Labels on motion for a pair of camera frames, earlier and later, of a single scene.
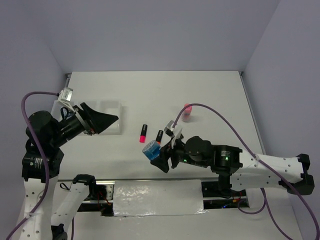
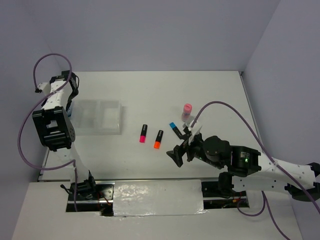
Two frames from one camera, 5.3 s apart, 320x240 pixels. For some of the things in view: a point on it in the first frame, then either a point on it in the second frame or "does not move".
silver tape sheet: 133,198 does not move
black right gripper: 166,151 → 175,154
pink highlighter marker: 143,133 does not move
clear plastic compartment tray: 113,107 does not move
